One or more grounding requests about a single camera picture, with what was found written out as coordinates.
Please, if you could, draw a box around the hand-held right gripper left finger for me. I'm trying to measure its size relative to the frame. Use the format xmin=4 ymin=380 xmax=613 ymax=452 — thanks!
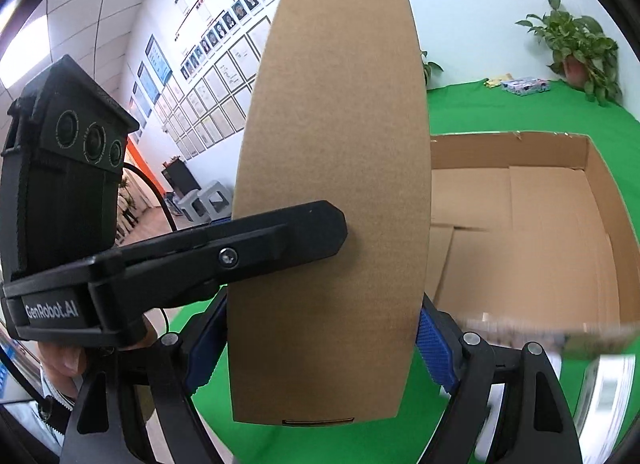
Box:
xmin=62 ymin=290 xmax=231 ymax=464

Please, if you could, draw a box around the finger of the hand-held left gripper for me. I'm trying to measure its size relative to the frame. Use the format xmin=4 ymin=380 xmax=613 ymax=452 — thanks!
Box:
xmin=91 ymin=201 xmax=348 ymax=331

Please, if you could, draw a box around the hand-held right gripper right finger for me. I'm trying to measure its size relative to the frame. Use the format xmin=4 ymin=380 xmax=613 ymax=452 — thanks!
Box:
xmin=397 ymin=293 xmax=584 ymax=464

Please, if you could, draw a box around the long brown cardboard box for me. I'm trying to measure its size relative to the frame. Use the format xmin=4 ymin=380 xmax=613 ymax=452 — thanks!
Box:
xmin=227 ymin=0 xmax=432 ymax=429

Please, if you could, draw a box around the large cardboard box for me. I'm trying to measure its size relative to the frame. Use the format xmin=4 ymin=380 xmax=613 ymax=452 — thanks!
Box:
xmin=427 ymin=131 xmax=640 ymax=361

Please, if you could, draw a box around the white medicine box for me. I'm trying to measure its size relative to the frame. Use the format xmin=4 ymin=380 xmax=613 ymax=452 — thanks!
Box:
xmin=572 ymin=356 xmax=638 ymax=447

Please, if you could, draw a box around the person's left hand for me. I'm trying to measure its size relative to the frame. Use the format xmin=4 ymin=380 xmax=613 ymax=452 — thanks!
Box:
xmin=38 ymin=320 xmax=158 ymax=389

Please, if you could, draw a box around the grey plastic stool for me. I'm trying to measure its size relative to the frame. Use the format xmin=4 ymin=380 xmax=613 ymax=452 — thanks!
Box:
xmin=179 ymin=183 xmax=234 ymax=223

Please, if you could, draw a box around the black cabinet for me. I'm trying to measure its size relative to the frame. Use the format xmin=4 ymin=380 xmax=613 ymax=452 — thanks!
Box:
xmin=161 ymin=158 xmax=202 ymax=205

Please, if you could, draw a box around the blue notice board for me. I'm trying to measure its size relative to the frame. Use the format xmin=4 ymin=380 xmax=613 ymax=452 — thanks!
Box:
xmin=136 ymin=62 xmax=154 ymax=117
xmin=144 ymin=34 xmax=172 ymax=90

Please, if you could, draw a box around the row of portrait photos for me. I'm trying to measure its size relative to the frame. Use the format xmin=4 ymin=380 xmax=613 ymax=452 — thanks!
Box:
xmin=179 ymin=0 xmax=362 ymax=81

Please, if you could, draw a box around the green table cloth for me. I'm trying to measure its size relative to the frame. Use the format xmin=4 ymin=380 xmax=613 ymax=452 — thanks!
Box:
xmin=165 ymin=78 xmax=640 ymax=464

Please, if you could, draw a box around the potted green plant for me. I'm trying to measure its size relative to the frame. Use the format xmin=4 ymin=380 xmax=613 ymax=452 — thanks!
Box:
xmin=515 ymin=0 xmax=624 ymax=107
xmin=420 ymin=50 xmax=444 ymax=89

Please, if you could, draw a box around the patterned plastic-wrapped pack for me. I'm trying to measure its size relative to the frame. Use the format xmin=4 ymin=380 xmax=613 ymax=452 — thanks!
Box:
xmin=500 ymin=76 xmax=552 ymax=97

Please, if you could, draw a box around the black cable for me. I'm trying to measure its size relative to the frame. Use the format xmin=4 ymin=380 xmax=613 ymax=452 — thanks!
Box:
xmin=122 ymin=162 xmax=177 ymax=335

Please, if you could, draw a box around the wall of framed certificates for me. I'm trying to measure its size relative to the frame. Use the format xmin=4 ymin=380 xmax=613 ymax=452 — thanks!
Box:
xmin=127 ymin=16 xmax=274 ymax=161

